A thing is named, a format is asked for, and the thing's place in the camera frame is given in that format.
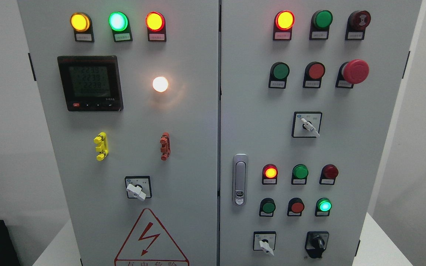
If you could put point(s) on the red lit indicator top right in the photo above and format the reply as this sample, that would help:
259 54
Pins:
283 25

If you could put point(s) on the green indicator lower middle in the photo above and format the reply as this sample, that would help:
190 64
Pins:
299 175

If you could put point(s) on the green indicator top right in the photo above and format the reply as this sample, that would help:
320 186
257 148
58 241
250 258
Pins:
320 25

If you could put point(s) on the grey cabinet door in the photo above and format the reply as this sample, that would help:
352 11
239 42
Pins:
184 187
257 121

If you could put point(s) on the red push button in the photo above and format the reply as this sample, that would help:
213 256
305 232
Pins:
313 74
295 207

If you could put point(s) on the white selector switch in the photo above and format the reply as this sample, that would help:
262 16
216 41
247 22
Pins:
264 241
306 125

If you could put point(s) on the dark red buzzer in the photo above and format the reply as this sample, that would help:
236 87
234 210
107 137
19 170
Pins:
358 21

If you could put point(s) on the red indicator lower right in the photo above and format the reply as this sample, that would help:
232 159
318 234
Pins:
329 174

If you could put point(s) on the green lit indicator light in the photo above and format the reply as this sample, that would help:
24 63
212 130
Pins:
119 24

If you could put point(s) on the red push button upper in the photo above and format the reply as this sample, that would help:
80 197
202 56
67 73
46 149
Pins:
313 74

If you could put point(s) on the red emergency stop button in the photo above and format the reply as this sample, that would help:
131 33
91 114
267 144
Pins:
351 73

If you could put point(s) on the yellow terminal link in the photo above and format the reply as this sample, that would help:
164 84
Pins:
101 142

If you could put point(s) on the green push button lower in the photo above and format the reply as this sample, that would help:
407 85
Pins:
267 207

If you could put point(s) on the white selector switch upper right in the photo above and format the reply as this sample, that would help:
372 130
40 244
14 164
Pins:
306 125

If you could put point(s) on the grey right cabinet door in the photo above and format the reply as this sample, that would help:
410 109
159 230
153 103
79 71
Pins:
257 121

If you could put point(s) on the red lit indicator lower left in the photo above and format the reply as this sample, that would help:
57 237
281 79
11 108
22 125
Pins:
269 174

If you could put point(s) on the red lit indicator left door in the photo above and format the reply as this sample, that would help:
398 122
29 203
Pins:
156 27

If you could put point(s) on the red electric hazard sticker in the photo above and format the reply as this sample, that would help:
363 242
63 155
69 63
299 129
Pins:
149 244

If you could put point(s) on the yellow indicator light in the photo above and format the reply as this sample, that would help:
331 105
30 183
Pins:
82 27

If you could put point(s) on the silver door lock handle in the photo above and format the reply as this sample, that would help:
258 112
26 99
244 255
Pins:
239 178

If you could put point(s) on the white lit indicator light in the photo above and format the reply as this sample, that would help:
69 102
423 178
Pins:
160 84

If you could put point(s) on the black digital power meter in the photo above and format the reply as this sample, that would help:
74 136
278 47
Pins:
91 83

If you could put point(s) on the white selector switch left door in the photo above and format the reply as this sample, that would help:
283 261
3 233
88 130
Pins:
138 187

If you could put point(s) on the black knob selector switch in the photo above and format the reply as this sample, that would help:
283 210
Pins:
316 243

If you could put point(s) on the green indicator bottom right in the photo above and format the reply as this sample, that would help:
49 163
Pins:
323 207

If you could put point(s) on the white selector switch bottom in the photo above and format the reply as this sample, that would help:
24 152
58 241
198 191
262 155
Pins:
264 241

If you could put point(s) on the green push button upper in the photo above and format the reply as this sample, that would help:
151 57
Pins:
278 75

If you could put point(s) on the green push button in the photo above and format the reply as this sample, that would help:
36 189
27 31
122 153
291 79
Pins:
267 207
278 75

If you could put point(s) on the red lit indicator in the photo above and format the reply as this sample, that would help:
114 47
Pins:
269 174
283 25

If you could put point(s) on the red push button lower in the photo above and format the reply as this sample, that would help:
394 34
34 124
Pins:
295 207

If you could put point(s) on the grey left cabinet door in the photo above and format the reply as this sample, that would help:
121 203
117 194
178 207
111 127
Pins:
184 187

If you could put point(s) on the red terminal link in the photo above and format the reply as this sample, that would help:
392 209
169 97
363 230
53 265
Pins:
165 146

